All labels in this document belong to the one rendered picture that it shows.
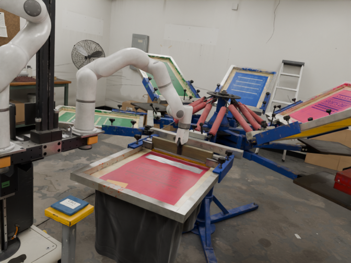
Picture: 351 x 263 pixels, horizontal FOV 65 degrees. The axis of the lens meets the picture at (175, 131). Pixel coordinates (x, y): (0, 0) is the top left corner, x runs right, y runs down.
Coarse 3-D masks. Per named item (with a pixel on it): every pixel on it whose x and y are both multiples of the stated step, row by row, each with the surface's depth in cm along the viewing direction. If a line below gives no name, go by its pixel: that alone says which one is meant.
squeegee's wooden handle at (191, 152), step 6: (156, 138) 175; (162, 138) 175; (156, 144) 176; (162, 144) 174; (168, 144) 172; (174, 144) 170; (168, 150) 173; (174, 150) 171; (186, 150) 168; (192, 150) 166; (198, 150) 164; (204, 150) 164; (186, 156) 168; (192, 156) 167; (198, 156) 165; (204, 156) 164; (210, 156) 162
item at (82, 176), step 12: (120, 156) 158; (216, 156) 178; (84, 168) 135; (96, 168) 140; (72, 180) 129; (84, 180) 126; (96, 180) 124; (216, 180) 147; (108, 192) 121; (120, 192) 118; (132, 192) 118; (204, 192) 128; (144, 204) 114; (156, 204) 112; (168, 204) 113; (192, 204) 116; (168, 216) 110; (180, 216) 108
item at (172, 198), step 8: (168, 168) 158; (176, 168) 159; (200, 168) 164; (208, 168) 166; (192, 176) 151; (200, 176) 152; (144, 184) 134; (152, 184) 136; (184, 184) 140; (192, 184) 142; (144, 192) 127; (152, 192) 128; (160, 192) 129; (168, 192) 130; (176, 192) 131; (184, 192) 132; (160, 200) 122; (168, 200) 123; (176, 200) 124
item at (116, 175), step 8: (152, 152) 178; (136, 160) 162; (144, 160) 164; (152, 160) 166; (176, 160) 171; (120, 168) 149; (128, 168) 150; (104, 176) 137; (112, 176) 138; (120, 176) 139; (128, 176) 140; (128, 184) 132; (136, 184) 133
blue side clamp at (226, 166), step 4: (232, 160) 174; (224, 164) 162; (228, 164) 163; (216, 168) 155; (224, 168) 154; (228, 168) 166; (216, 172) 150; (220, 172) 149; (224, 172) 157; (220, 176) 150; (224, 176) 160; (220, 180) 152
